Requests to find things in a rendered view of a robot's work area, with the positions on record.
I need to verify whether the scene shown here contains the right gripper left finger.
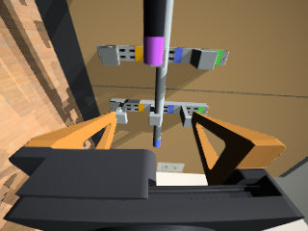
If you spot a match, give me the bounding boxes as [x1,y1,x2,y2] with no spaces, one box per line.
[23,112,116,149]

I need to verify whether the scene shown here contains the black metal bar with violet end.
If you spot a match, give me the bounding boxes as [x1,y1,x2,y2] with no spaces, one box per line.
[143,0,167,65]

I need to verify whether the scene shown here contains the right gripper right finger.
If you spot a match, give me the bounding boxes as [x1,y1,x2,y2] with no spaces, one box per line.
[192,112,286,185]

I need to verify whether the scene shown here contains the grey metal bar with blue end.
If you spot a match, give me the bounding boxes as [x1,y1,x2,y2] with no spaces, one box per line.
[153,0,173,147]

